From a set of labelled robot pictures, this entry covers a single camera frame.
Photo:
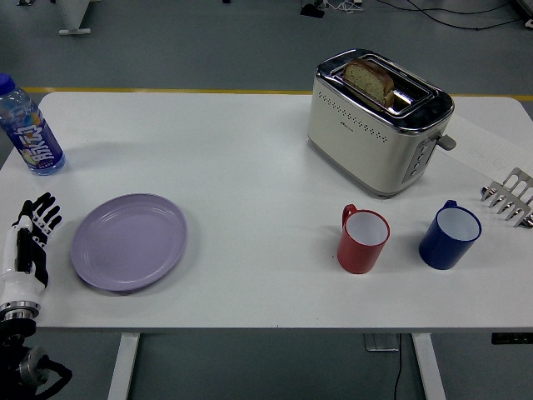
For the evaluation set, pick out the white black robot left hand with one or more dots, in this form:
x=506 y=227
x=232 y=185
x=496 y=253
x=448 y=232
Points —
x=12 y=258

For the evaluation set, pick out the purple round plate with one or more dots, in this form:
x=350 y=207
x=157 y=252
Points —
x=129 y=242

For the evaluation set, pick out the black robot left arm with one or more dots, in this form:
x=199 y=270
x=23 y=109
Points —
x=23 y=358

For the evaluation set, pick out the blue labelled drink bottle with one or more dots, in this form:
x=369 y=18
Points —
x=32 y=133

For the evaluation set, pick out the white table leg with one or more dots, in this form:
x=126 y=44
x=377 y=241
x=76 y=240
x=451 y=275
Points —
x=429 y=366
x=124 y=366

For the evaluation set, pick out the white furniture base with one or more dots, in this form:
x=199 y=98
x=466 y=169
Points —
x=73 y=16

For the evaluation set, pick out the red mug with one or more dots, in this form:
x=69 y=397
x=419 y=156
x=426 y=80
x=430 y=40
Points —
x=361 y=241

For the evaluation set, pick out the grey box under table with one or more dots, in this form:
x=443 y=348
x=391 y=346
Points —
x=381 y=341

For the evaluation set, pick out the cream silver toaster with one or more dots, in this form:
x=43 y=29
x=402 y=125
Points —
x=375 y=133

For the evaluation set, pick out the black floor device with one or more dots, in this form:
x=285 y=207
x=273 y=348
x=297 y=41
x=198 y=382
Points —
x=312 y=9

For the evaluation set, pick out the brown bread slice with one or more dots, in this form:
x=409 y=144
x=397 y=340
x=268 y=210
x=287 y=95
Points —
x=368 y=81

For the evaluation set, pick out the blue mug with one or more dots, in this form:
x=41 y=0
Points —
x=447 y=239

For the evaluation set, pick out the white paper sheet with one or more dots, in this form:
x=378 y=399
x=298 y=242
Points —
x=485 y=143

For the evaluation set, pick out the silver metal toast rack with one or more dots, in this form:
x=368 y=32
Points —
x=510 y=198

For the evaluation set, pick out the black desk control panel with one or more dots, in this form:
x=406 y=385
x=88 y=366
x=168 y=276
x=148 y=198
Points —
x=511 y=338

